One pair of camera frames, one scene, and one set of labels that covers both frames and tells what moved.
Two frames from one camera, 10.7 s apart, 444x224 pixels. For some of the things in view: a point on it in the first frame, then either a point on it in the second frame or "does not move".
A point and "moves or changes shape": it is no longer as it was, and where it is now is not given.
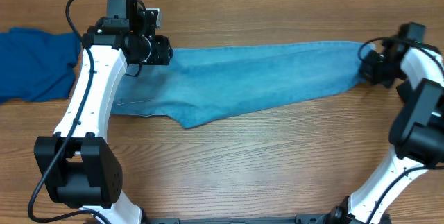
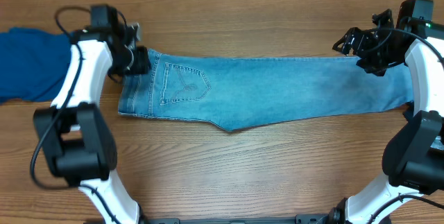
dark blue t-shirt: x=36 y=65 does not move
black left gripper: x=163 y=53 to x=139 y=65
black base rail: x=297 y=219 does not move
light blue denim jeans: x=199 y=87 moves or changes shape
